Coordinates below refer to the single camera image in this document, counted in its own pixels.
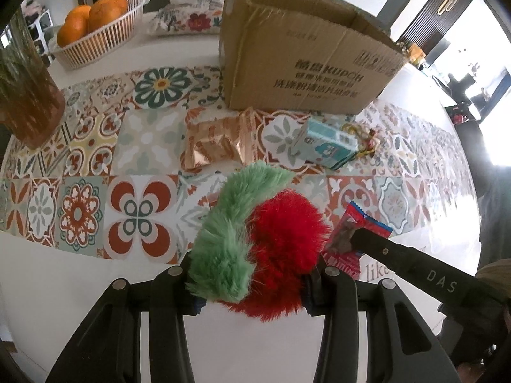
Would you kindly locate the gold foil snack packet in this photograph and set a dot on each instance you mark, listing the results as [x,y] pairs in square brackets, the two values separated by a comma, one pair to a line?
[219,140]

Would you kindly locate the patterned tile table runner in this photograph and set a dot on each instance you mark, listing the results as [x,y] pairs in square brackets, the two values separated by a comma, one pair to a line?
[134,165]

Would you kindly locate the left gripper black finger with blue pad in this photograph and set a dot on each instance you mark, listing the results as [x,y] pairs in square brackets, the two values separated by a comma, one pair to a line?
[106,345]
[401,347]

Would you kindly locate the red snack wrapper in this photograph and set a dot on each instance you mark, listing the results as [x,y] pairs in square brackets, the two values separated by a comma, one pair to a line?
[339,251]

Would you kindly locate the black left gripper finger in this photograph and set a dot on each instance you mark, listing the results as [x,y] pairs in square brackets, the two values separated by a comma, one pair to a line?
[398,258]

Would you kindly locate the teal small carton box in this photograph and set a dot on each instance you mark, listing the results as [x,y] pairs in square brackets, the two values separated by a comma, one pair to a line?
[324,145]

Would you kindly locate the orange fruit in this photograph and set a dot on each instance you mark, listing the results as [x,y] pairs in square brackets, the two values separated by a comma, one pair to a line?
[74,28]
[122,5]
[105,15]

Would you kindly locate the white plastic fruit basket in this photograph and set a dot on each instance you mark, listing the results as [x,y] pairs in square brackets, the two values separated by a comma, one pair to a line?
[102,41]

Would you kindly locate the brown cardboard box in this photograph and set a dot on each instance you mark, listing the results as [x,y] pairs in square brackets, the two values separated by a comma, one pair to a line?
[303,55]

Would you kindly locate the red green fluffy plush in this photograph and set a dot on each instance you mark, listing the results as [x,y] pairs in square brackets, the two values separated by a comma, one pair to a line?
[257,243]

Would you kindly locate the floral tissue pack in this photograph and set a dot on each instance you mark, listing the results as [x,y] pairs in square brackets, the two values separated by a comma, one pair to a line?
[187,17]

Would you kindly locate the glass vase with flowers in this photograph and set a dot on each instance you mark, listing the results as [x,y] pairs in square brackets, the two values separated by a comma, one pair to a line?
[31,103]

